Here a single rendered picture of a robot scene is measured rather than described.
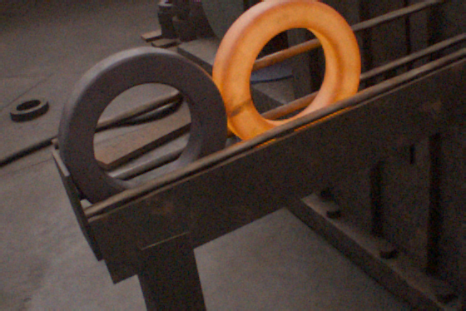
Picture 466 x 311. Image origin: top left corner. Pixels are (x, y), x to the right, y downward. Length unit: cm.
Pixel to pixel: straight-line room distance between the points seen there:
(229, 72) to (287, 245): 101
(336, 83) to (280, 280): 84
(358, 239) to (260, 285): 25
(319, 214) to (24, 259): 82
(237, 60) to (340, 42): 14
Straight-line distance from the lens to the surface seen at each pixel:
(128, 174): 74
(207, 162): 70
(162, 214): 69
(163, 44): 299
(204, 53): 238
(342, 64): 78
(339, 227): 159
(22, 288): 173
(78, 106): 65
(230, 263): 163
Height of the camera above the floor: 95
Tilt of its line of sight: 26 degrees down
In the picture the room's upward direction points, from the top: 8 degrees counter-clockwise
